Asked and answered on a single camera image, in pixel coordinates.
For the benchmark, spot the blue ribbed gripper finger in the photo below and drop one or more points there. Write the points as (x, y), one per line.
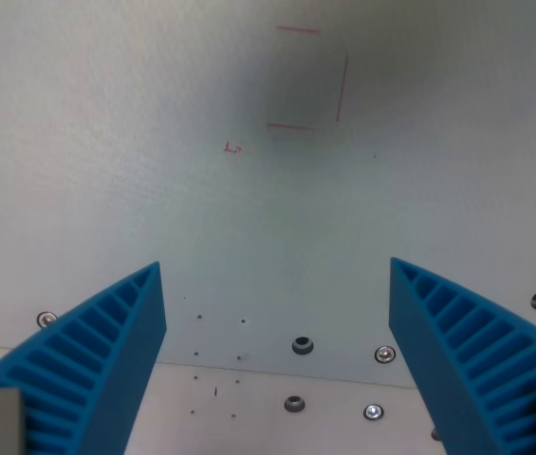
(457, 360)
(106, 360)

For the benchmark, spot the silver countersunk screw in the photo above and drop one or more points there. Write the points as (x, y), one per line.
(374, 411)
(47, 319)
(384, 354)

